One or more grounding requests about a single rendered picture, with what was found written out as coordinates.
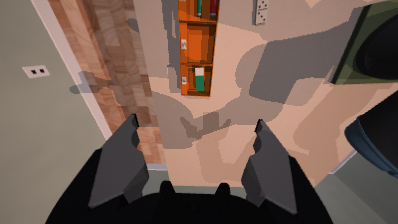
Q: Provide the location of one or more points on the orange rack of bins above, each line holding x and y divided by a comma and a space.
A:
197, 45

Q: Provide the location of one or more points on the green battery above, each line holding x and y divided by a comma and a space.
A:
199, 7

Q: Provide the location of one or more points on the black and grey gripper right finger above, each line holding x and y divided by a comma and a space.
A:
275, 182

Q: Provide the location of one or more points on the white domino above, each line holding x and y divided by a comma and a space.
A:
261, 11

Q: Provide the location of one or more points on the green and white eraser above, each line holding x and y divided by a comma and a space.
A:
199, 73

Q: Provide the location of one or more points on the red battery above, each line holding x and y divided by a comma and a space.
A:
213, 8

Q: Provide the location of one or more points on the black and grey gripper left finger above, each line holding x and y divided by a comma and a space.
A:
113, 177

